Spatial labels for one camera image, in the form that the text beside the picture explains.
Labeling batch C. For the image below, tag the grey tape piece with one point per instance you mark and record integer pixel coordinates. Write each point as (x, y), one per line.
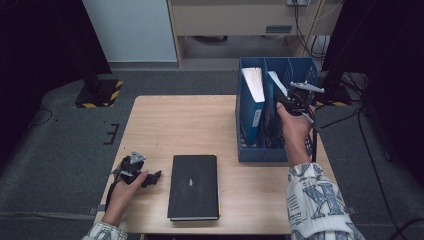
(95, 210)

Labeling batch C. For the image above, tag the black curtain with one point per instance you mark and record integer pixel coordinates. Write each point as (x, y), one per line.
(40, 50)
(383, 50)

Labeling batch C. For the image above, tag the black book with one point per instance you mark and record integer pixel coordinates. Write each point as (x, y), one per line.
(193, 186)

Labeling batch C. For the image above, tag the white power socket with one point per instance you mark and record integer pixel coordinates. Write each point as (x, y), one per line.
(297, 2)

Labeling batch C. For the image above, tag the person's right hand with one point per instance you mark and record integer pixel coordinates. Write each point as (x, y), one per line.
(295, 133)

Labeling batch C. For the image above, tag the white cabinet panel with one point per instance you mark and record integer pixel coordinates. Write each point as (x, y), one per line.
(133, 30)

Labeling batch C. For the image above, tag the black yellow-striped stand base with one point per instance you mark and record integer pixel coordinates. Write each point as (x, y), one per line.
(100, 95)
(333, 98)

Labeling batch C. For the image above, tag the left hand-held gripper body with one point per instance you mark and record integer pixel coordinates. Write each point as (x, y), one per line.
(129, 168)

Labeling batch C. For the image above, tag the person's left hand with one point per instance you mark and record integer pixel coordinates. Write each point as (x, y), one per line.
(121, 198)

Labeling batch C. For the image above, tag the blue file rack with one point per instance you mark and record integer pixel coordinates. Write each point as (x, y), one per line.
(263, 156)

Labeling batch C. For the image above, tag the blue book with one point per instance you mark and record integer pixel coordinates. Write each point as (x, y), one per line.
(250, 116)

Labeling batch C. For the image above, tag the beige desk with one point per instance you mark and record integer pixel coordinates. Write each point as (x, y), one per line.
(226, 20)

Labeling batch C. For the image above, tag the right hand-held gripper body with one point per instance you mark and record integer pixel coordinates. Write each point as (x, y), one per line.
(300, 100)

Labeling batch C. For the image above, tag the dark illustrated book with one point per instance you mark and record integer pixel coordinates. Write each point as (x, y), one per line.
(274, 126)

